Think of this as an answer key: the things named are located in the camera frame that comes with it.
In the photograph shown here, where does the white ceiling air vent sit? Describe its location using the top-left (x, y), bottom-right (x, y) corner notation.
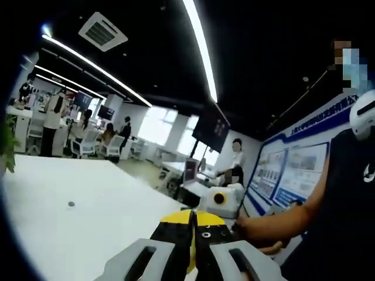
top-left (78, 11), bottom-right (129, 53)

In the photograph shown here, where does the desktop computer monitor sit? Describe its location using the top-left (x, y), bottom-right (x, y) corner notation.
top-left (182, 157), bottom-right (200, 186)

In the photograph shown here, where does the white office chair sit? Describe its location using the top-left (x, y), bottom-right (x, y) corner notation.
top-left (71, 129), bottom-right (100, 158)
top-left (100, 134), bottom-right (126, 161)

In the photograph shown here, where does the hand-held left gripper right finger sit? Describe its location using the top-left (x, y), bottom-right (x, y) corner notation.
top-left (192, 210), bottom-right (284, 281)

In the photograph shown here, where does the person's dark shirt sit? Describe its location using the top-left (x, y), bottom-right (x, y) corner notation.
top-left (280, 128), bottom-right (375, 281)

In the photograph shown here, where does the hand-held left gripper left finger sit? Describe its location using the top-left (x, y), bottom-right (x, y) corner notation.
top-left (101, 209), bottom-right (196, 281)

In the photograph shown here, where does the green plant in white pot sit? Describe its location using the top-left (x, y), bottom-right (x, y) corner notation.
top-left (0, 113), bottom-right (22, 174)

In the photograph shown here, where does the person's right hand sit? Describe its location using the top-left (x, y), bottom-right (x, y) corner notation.
top-left (233, 204), bottom-right (295, 256)

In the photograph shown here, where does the long ceiling light strip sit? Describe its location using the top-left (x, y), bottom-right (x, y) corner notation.
top-left (41, 34), bottom-right (154, 108)
top-left (34, 64), bottom-right (108, 100)
top-left (181, 0), bottom-right (219, 104)

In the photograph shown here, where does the blue wall poster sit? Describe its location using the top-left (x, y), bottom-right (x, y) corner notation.
top-left (245, 92), bottom-right (362, 218)

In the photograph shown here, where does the black screen on stand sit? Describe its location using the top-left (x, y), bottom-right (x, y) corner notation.
top-left (191, 101), bottom-right (231, 153)

